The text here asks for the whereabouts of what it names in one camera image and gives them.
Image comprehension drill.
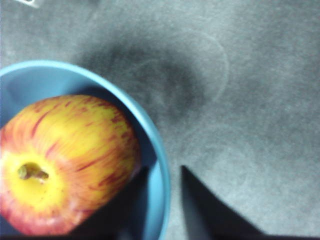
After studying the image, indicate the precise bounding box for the red yellow apple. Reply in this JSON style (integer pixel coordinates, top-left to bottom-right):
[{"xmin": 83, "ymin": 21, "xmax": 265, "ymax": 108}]
[{"xmin": 0, "ymin": 94, "xmax": 141, "ymax": 236}]

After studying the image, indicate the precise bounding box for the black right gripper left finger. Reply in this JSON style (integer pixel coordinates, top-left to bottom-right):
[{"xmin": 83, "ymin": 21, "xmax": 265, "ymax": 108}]
[{"xmin": 67, "ymin": 166, "xmax": 151, "ymax": 240}]

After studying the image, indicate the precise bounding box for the blue ribbed bowl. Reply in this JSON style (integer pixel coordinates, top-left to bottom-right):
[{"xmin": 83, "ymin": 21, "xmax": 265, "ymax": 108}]
[{"xmin": 0, "ymin": 59, "xmax": 172, "ymax": 240}]

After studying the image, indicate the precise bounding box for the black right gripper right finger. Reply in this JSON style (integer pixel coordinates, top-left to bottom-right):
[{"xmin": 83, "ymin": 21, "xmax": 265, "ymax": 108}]
[{"xmin": 180, "ymin": 164, "xmax": 320, "ymax": 240}]

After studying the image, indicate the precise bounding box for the cream Toshiba toaster oven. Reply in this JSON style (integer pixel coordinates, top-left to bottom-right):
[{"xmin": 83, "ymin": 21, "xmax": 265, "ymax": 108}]
[{"xmin": 14, "ymin": 0, "xmax": 41, "ymax": 9}]

